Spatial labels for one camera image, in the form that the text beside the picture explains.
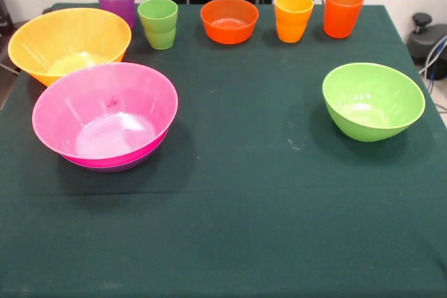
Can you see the large pink bowl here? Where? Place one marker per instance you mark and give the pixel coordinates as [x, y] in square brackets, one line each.
[104, 102]

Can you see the green bowl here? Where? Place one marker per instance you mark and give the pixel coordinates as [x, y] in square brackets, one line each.
[366, 95]

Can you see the dark green tablecloth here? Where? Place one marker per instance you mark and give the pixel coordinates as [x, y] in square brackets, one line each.
[244, 207]

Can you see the orange bowl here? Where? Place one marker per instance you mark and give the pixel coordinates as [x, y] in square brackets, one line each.
[227, 33]

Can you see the purple bowl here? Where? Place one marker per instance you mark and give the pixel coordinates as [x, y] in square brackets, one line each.
[115, 169]

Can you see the green cup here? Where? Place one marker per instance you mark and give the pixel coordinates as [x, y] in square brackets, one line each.
[159, 29]

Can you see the yellow-orange cup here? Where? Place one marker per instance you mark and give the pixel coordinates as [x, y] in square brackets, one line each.
[291, 26]

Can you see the orange cup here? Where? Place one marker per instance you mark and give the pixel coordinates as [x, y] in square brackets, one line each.
[342, 15]

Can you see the purple cup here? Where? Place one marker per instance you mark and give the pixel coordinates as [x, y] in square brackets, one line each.
[115, 1]

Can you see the large yellow bowl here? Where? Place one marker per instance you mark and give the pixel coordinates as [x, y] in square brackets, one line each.
[35, 43]

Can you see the black clamp device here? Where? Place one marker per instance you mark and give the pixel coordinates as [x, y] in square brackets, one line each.
[422, 41]

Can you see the dark grey equipment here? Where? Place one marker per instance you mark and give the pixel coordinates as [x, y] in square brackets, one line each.
[4, 19]

